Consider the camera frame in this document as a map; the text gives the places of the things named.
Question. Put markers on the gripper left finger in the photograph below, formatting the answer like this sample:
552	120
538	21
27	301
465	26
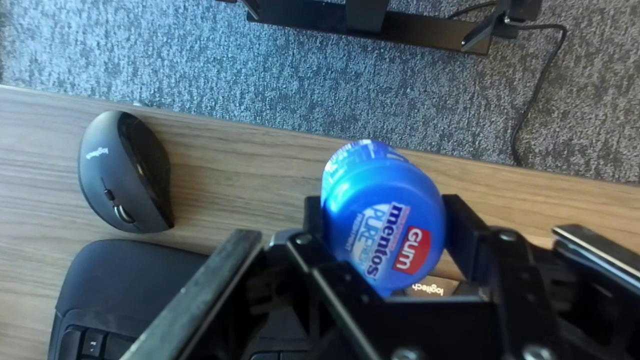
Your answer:
179	326

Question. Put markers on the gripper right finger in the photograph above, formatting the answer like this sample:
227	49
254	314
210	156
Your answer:
503	261

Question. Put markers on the blue gum bottle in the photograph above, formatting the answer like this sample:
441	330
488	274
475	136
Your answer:
382	215

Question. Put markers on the black ergonomic keyboard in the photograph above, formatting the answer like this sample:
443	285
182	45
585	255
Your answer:
110	295

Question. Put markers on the black computer mouse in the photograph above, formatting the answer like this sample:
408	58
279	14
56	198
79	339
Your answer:
125	173

